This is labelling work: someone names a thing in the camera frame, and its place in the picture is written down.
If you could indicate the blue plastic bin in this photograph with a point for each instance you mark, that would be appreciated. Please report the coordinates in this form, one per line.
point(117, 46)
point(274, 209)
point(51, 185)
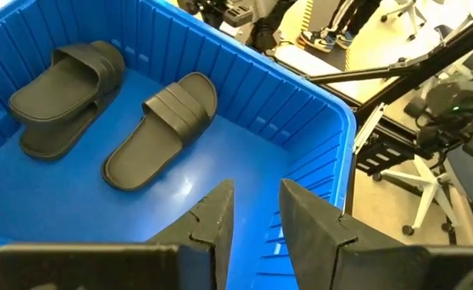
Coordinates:
point(59, 201)

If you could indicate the silver bracket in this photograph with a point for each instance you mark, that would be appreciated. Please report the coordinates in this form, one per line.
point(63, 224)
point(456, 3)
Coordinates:
point(367, 129)

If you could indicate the black device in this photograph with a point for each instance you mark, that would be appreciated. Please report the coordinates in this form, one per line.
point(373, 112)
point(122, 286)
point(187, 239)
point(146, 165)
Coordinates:
point(236, 12)

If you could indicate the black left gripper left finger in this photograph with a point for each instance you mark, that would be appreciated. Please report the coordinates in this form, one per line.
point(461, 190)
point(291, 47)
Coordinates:
point(216, 225)

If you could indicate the white-base office chair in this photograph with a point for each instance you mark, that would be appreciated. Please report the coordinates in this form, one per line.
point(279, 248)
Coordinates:
point(426, 189)
point(409, 10)

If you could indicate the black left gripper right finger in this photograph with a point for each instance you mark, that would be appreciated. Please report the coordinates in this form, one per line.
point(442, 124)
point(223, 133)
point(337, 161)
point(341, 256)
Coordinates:
point(308, 233)

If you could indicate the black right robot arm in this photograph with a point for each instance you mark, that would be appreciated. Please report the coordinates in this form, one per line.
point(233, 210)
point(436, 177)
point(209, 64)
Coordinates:
point(445, 96)

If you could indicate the black metal table frame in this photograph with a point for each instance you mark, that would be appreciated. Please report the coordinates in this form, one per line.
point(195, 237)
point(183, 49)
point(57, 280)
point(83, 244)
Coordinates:
point(361, 74)

